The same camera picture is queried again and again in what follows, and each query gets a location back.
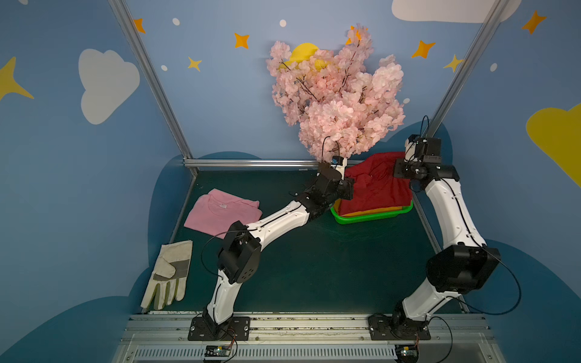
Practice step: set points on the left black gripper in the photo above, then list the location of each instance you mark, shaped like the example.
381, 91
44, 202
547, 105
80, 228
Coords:
344, 187

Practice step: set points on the pink t-shirt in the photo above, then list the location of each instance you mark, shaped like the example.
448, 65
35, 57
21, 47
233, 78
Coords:
216, 211

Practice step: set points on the aluminium front rail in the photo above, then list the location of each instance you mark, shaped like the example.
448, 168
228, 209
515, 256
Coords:
333, 337

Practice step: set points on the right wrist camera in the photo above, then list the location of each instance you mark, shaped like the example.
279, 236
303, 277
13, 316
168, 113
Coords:
427, 150

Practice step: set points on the pink cherry blossom tree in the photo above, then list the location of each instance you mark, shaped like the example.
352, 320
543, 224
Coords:
340, 108

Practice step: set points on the aluminium frame back bar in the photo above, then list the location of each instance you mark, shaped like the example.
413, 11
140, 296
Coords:
255, 164

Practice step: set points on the small circuit board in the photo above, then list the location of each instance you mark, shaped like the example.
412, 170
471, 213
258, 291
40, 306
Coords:
406, 353
217, 352

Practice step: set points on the left small circuit board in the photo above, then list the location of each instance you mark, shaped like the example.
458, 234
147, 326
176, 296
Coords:
217, 352

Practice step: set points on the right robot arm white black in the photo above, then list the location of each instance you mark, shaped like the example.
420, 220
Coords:
465, 262

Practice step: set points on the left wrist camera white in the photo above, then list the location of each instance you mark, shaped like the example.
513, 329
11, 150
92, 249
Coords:
339, 163

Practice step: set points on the dark red t-shirt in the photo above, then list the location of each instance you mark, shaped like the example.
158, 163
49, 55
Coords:
375, 187

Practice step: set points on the beige work glove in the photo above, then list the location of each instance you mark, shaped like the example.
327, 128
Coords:
168, 280

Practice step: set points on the aluminium frame post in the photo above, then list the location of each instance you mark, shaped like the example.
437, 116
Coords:
476, 49
124, 18

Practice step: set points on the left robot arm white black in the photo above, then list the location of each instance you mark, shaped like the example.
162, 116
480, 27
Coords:
242, 245

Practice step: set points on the orange t-shirt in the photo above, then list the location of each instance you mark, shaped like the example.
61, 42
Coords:
371, 212

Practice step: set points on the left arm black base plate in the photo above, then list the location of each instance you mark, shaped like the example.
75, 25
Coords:
205, 329

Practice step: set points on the right small circuit board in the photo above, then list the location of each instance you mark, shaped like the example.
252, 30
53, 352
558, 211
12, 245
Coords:
406, 353

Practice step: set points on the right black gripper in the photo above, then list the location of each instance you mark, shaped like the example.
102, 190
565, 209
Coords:
404, 168

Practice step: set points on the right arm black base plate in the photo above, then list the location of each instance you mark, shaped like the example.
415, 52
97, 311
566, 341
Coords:
382, 327

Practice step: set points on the right aluminium frame post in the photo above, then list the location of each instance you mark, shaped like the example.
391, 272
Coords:
476, 49

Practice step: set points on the green plastic basket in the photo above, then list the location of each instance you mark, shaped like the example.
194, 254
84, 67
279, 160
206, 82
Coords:
347, 221

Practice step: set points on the left aluminium frame post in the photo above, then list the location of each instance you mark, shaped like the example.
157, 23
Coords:
124, 18

